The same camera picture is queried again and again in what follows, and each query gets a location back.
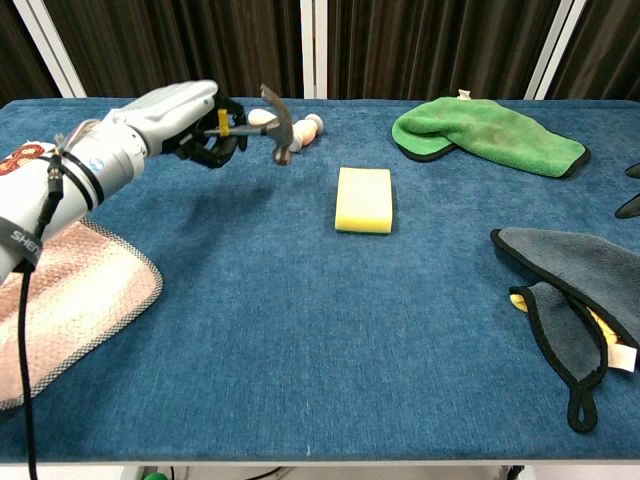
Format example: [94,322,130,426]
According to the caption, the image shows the gray cloth mitt black trim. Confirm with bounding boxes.
[489,227,640,435]

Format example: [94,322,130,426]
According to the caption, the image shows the blue fabric table mat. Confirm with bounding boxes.
[0,97,640,464]

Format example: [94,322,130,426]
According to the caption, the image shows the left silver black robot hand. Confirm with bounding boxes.
[115,79,249,170]

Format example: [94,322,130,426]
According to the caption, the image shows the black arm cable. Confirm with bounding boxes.
[19,132,69,480]

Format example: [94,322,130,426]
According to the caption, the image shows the white screen frame post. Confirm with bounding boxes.
[12,0,87,99]
[524,0,589,100]
[299,0,329,100]

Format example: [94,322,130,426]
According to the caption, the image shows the green microfiber cloth mitt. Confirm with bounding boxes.
[391,88,592,179]

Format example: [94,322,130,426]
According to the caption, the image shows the pink woven towel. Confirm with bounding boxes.
[0,215,165,411]

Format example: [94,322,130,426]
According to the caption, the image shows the black-handled claw hammer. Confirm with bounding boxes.
[203,83,296,166]

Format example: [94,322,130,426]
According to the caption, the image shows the yellow sponge block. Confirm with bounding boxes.
[333,167,395,235]

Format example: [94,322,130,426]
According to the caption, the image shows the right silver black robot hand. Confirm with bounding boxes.
[613,162,640,220]

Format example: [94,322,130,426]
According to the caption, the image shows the dark pleated curtain panel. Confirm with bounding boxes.
[547,0,640,101]
[326,0,567,100]
[0,0,62,107]
[43,0,304,99]

